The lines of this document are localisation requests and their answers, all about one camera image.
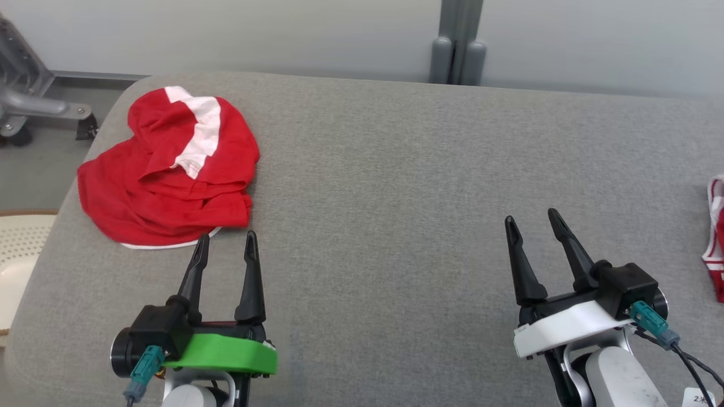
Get red jersey with white trim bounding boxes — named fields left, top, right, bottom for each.
left=701, top=175, right=724, bottom=304

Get grey cylindrical post foot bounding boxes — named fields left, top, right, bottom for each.
left=461, top=40, right=487, bottom=86
left=430, top=36, right=454, bottom=84

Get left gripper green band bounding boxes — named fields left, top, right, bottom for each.
left=163, top=230, right=278, bottom=378

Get grey fabric sofa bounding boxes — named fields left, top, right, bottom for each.
left=0, top=71, right=724, bottom=407

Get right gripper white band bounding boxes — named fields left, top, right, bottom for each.
left=504, top=207, right=635, bottom=360

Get white perforated laundry basket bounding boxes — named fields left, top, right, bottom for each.
left=0, top=210, right=59, bottom=335

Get red shorts with white stripe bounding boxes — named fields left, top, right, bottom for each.
left=77, top=86, right=261, bottom=250

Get grey partition post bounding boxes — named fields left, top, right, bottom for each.
left=438, top=0, right=485, bottom=85

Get white paper label tag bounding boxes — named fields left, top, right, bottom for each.
left=682, top=387, right=718, bottom=407

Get grey metal rack frame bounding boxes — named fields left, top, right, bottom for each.
left=0, top=14, right=94, bottom=148

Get black cable with teal plug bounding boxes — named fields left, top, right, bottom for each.
left=123, top=346, right=167, bottom=407
left=630, top=301, right=724, bottom=407

